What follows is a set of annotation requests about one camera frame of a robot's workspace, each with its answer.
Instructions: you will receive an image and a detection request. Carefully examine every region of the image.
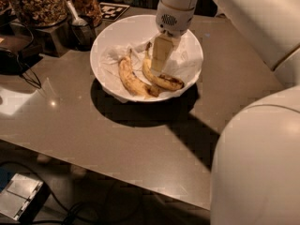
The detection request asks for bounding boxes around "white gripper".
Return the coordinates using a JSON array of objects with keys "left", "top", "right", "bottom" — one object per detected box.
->
[{"left": 151, "top": 0, "right": 194, "bottom": 72}]

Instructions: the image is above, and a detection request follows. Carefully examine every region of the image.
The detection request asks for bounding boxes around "spotted banana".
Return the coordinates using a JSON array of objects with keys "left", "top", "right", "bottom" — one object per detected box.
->
[
  {"left": 118, "top": 52, "right": 161, "bottom": 98},
  {"left": 142, "top": 42, "right": 185, "bottom": 91}
]

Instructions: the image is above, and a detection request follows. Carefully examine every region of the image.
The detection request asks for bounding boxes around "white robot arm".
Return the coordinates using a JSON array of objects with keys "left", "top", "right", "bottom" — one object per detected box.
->
[{"left": 157, "top": 0, "right": 300, "bottom": 225}]

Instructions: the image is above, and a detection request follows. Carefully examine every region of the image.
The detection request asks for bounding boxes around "white bowl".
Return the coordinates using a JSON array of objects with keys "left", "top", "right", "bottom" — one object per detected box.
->
[{"left": 89, "top": 14, "right": 204, "bottom": 103}]

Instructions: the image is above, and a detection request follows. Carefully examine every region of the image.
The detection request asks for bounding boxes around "white paper towel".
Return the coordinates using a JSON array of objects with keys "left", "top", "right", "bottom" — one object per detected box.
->
[{"left": 100, "top": 22, "right": 199, "bottom": 99}]

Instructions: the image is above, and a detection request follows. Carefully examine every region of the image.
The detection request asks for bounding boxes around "black white fiducial marker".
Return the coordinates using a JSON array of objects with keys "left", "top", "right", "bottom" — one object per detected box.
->
[{"left": 100, "top": 2, "right": 129, "bottom": 22}]

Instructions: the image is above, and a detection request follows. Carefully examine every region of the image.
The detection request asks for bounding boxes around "black cup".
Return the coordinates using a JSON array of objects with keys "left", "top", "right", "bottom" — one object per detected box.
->
[{"left": 68, "top": 16, "right": 96, "bottom": 51}]

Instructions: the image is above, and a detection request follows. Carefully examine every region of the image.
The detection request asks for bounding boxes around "small jar of granola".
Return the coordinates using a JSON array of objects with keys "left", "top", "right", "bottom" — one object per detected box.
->
[{"left": 72, "top": 0, "right": 102, "bottom": 27}]

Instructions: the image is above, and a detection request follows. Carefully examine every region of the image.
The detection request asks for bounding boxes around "white plastic spoon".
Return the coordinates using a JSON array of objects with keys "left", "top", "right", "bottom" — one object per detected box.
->
[{"left": 65, "top": 0, "right": 87, "bottom": 26}]

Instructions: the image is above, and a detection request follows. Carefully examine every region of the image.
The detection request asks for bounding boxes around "dark metal stand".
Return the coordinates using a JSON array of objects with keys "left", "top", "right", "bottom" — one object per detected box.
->
[{"left": 10, "top": 20, "right": 69, "bottom": 57}]

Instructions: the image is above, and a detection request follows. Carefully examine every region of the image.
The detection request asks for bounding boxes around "large jar of nuts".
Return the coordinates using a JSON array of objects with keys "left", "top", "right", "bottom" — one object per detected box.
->
[{"left": 9, "top": 0, "right": 68, "bottom": 28}]

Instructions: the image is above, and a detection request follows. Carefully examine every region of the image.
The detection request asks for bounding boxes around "grey box on floor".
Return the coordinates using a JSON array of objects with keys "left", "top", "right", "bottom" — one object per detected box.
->
[{"left": 0, "top": 170, "right": 50, "bottom": 224}]

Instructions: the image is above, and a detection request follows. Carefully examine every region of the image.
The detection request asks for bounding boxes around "black device with cable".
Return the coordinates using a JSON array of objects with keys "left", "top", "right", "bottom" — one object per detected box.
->
[{"left": 0, "top": 22, "right": 42, "bottom": 89}]

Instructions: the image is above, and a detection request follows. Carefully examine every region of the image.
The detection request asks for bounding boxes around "black floor cable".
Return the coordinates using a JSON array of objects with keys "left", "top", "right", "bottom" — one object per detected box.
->
[{"left": 0, "top": 160, "right": 143, "bottom": 225}]

